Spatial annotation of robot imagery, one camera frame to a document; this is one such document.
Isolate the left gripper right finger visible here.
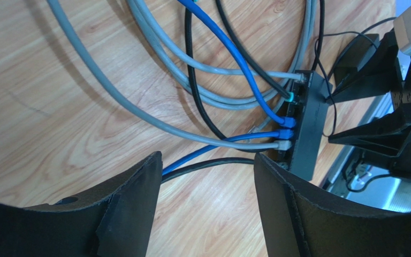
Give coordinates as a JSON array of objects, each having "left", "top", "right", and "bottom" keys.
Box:
[{"left": 254, "top": 154, "right": 411, "bottom": 256}]

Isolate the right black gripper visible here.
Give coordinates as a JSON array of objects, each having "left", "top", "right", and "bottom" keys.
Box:
[{"left": 327, "top": 30, "right": 411, "bottom": 177}]

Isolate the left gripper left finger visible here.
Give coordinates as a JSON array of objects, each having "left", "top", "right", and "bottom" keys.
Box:
[{"left": 0, "top": 152, "right": 162, "bottom": 256}]

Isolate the black network switch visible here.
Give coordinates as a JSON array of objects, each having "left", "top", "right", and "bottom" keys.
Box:
[{"left": 275, "top": 70, "right": 329, "bottom": 181}]

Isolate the blue ethernet cable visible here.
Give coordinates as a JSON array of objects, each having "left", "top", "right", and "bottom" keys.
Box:
[
  {"left": 162, "top": 128, "right": 294, "bottom": 176},
  {"left": 178, "top": 0, "right": 297, "bottom": 129}
]

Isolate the black braided ethernet cable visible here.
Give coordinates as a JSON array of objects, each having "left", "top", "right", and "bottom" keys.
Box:
[{"left": 185, "top": 0, "right": 301, "bottom": 153}]

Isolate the aluminium frame rail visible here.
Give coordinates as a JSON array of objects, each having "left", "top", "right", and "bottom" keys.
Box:
[{"left": 330, "top": 165, "right": 411, "bottom": 213}]

